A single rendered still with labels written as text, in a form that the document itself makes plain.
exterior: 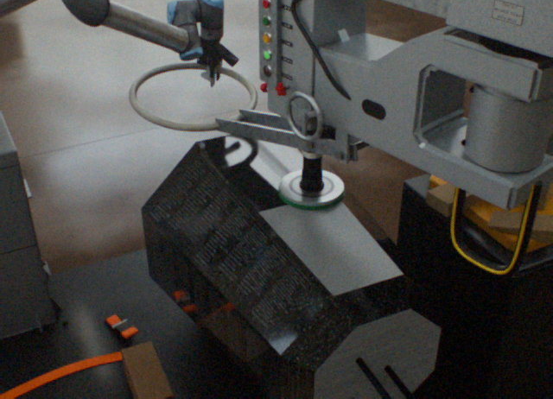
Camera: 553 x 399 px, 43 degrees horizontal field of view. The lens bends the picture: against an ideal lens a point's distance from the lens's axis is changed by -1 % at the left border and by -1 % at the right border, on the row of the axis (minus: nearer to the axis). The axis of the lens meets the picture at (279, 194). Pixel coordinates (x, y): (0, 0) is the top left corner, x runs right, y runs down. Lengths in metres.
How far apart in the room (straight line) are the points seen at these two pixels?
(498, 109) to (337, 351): 0.78
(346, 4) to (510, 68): 0.61
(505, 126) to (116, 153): 3.07
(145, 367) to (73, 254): 1.01
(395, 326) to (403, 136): 0.54
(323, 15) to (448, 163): 0.54
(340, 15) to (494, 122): 0.59
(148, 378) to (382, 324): 1.04
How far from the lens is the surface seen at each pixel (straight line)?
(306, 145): 2.20
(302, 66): 2.03
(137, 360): 2.78
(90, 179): 4.16
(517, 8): 1.54
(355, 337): 1.97
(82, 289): 3.33
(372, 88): 1.87
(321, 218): 2.24
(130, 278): 3.35
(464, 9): 1.61
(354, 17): 2.08
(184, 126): 2.55
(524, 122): 1.67
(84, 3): 2.31
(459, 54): 1.67
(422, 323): 2.09
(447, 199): 2.38
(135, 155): 4.35
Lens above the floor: 2.09
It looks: 33 degrees down
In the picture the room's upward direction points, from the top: straight up
